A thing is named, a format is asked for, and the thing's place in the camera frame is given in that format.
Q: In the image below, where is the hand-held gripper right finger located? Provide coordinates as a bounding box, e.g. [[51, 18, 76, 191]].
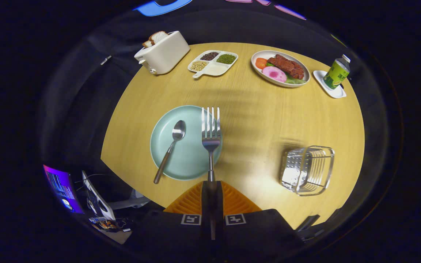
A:
[[212, 181, 303, 256]]

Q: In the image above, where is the light green round plate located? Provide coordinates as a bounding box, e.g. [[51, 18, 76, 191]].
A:
[[150, 105, 223, 181]]

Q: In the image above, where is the white toaster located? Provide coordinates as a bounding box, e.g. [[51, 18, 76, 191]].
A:
[[134, 31, 190, 75]]

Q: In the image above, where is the green label drink bottle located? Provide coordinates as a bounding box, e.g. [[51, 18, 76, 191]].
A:
[[323, 54, 351, 90]]

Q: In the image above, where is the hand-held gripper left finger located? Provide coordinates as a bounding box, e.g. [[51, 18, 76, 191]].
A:
[[132, 181, 211, 253]]

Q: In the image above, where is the white square coaster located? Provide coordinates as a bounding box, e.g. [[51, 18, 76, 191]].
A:
[[313, 70, 347, 99]]

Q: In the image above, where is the brown grilled meat strip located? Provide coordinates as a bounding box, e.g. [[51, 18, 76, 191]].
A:
[[268, 54, 305, 80]]

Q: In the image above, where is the purple lit screen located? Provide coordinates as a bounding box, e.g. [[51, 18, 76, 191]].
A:
[[43, 165, 84, 214]]

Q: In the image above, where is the white oval food plate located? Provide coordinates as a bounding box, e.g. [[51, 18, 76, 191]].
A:
[[251, 50, 311, 88]]

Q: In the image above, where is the metal wire cutlery holder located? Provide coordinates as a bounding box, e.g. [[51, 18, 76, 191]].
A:
[[279, 145, 335, 197]]

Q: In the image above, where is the metal fork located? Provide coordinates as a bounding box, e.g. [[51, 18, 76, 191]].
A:
[[201, 107, 221, 240]]

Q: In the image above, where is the pink ham slice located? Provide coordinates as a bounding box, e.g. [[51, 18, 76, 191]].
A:
[[262, 66, 287, 83]]

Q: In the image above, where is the white divided bean dish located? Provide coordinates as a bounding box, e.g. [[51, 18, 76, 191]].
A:
[[187, 50, 239, 79]]

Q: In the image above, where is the metal spoon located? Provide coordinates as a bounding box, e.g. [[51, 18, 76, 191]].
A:
[[153, 120, 186, 184]]

